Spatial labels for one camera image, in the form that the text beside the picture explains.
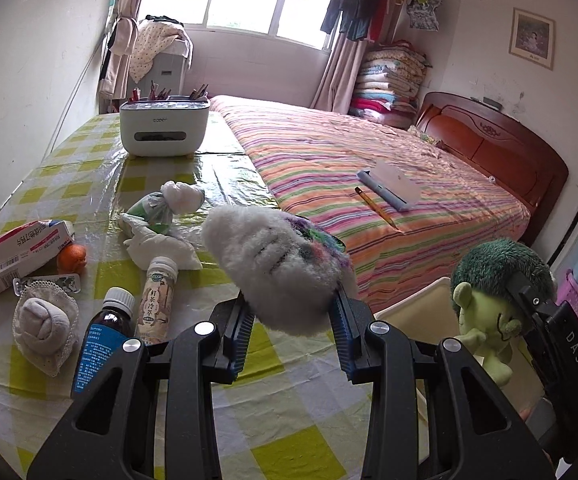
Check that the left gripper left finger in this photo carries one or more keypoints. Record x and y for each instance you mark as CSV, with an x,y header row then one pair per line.
x,y
108,431

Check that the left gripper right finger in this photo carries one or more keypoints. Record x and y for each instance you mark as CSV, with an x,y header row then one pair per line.
x,y
376,353

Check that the green plush doll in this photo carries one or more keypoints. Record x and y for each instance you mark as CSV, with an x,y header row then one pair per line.
x,y
488,316

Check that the brown medicine bottle blue label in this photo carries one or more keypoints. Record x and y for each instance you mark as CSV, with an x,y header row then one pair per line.
x,y
105,333

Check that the silver pill blister pack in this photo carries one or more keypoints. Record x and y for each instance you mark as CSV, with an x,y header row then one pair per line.
x,y
69,283

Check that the red white medicine box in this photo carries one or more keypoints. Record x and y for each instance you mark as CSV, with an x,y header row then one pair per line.
x,y
26,248

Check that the milk tea bottle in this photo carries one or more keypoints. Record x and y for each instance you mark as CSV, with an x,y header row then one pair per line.
x,y
154,311

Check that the white rolled sock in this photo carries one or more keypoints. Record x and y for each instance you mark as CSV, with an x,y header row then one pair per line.
x,y
42,327

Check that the orange peel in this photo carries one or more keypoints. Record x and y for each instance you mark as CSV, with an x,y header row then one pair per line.
x,y
72,259

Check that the crumpled white tissue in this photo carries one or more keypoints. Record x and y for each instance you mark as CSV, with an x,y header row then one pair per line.
x,y
143,245

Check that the wooden headboard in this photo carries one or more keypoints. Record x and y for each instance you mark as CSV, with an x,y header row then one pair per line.
x,y
499,147

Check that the striped bed cover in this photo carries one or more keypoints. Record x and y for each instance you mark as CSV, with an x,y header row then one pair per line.
x,y
406,210

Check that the yellow checked tablecloth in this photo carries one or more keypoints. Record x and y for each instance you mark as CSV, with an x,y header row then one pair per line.
x,y
291,414

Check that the grey white notebook case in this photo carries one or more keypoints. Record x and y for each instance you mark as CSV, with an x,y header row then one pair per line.
x,y
389,182

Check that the green white tissue pack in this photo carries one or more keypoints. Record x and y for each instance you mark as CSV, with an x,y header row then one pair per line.
x,y
156,210

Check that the yellow pencil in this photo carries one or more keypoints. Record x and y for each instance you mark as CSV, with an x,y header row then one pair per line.
x,y
374,207

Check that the stack of folded quilts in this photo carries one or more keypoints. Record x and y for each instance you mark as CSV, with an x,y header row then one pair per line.
x,y
387,85

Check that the white desk organizer box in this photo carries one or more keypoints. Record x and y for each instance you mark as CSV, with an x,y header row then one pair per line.
x,y
174,127

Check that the pink curtain right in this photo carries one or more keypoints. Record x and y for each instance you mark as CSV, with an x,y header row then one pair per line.
x,y
335,89

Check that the pink curtain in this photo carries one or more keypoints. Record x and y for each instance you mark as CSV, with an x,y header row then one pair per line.
x,y
335,89
121,36

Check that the white appliance with cloth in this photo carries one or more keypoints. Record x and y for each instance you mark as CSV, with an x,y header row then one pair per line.
x,y
163,53

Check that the pink curtain left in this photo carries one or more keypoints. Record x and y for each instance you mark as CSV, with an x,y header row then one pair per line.
x,y
121,36

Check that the framed wall picture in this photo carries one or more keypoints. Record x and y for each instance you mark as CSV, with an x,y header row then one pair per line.
x,y
533,38

